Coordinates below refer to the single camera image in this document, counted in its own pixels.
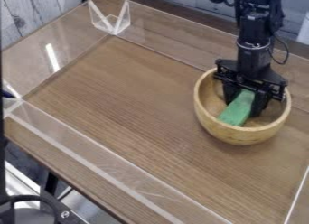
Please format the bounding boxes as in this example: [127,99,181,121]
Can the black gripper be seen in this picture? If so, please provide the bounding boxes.
[213,59,287,117]

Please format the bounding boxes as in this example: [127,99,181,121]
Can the green rectangular block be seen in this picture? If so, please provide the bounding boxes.
[216,89,254,126]

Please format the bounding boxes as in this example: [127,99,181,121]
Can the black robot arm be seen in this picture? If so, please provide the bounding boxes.
[209,0,287,117]

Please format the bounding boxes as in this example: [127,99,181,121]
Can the light wooden bowl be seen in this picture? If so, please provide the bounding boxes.
[192,68,291,146]

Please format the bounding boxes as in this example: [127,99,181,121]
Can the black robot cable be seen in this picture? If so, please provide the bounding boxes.
[267,32,290,66]

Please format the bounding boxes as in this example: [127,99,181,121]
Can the clear acrylic corner bracket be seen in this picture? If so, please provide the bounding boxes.
[86,0,129,35]

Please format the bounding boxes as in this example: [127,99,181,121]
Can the clear acrylic front wall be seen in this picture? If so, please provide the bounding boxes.
[3,98,231,224]

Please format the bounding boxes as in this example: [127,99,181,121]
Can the black metal table bracket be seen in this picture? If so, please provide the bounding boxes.
[40,173,89,224]

